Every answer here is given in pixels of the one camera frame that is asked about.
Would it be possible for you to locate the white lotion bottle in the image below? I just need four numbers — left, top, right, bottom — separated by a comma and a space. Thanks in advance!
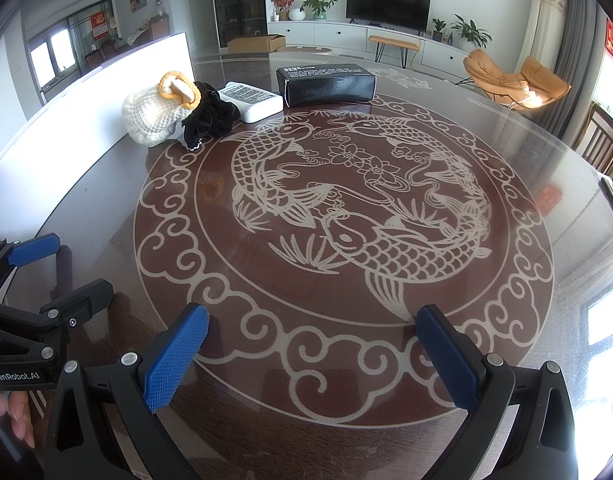
218, 81, 284, 124

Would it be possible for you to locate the black rectangular box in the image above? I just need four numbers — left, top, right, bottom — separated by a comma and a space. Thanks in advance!
276, 64, 377, 107

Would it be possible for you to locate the person's left hand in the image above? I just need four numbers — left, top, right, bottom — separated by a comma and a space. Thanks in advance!
0, 391, 35, 448

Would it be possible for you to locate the white knit pouch orange rim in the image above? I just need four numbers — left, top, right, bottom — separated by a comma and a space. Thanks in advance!
122, 72, 202, 148

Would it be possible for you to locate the black velvet scrunchie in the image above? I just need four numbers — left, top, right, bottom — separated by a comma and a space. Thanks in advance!
182, 81, 240, 151

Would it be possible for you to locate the wooden dining chair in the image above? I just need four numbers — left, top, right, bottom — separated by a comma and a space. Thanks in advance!
573, 102, 613, 183

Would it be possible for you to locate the cardboard box on floor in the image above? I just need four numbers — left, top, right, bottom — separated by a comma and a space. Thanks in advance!
227, 35, 286, 54

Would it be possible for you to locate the orange lounge chair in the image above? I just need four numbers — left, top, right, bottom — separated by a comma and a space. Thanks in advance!
463, 49, 571, 110

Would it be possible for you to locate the red flower vase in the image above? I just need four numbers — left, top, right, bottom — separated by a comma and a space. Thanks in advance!
271, 0, 296, 21

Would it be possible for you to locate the white tv cabinet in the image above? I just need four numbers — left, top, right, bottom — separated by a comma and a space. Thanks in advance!
267, 21, 468, 80

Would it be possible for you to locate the green potted plant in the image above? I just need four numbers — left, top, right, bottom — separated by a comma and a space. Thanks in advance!
302, 0, 337, 21

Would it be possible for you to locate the grey curtain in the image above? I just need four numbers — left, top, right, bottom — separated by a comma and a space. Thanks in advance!
536, 0, 607, 145

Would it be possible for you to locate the small wooden bench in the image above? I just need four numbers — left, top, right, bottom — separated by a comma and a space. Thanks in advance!
368, 35, 420, 68

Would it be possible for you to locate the leafy plant right of tv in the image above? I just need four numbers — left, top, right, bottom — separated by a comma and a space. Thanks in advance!
451, 14, 493, 52

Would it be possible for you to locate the black flat television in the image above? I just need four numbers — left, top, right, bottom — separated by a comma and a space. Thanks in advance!
346, 0, 431, 30

